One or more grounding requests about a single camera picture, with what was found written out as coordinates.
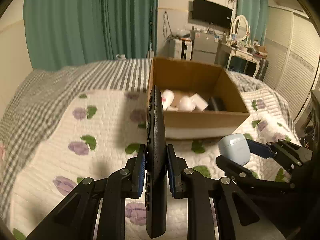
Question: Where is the white bottle with red label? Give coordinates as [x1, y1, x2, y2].
[161, 89, 175, 110]

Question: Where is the wide teal curtain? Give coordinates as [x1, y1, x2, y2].
[23, 0, 108, 72]

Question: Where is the white plug charger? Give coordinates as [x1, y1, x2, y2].
[191, 93, 209, 111]

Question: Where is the light blue earbud case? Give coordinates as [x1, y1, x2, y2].
[218, 133, 251, 166]

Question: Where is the small grey fridge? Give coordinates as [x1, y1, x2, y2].
[190, 29, 218, 62]

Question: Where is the black wall television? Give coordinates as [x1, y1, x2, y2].
[191, 0, 233, 28]

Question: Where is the white dressing table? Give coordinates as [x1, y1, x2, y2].
[220, 42, 267, 79]

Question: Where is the narrow teal curtain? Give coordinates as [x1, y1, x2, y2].
[236, 0, 269, 47]

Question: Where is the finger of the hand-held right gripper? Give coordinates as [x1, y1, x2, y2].
[246, 139, 312, 170]
[215, 155, 297, 193]

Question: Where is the hanging black cable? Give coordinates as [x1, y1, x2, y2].
[163, 11, 173, 40]

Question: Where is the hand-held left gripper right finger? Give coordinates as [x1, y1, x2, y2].
[166, 144, 288, 240]

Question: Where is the dark suitcase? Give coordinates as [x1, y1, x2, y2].
[259, 58, 269, 80]

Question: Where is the black remote control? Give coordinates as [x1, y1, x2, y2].
[145, 85, 167, 239]

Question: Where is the black power bank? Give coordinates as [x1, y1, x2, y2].
[207, 96, 227, 112]

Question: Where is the dark patterned cloth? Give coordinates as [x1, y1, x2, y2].
[302, 90, 320, 143]

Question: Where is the clear plastic bag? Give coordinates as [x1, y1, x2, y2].
[175, 27, 192, 39]

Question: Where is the white louvered wardrobe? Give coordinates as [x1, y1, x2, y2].
[262, 6, 320, 123]

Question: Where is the oval white vanity mirror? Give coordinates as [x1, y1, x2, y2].
[231, 15, 250, 42]

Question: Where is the white floral quilt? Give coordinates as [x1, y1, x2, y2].
[10, 85, 303, 240]

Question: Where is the grey checkered bedsheet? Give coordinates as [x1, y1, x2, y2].
[0, 59, 275, 180]

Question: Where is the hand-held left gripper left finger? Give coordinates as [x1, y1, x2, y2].
[26, 144, 148, 240]

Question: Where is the plain white bottle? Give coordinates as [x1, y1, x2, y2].
[179, 96, 196, 112]

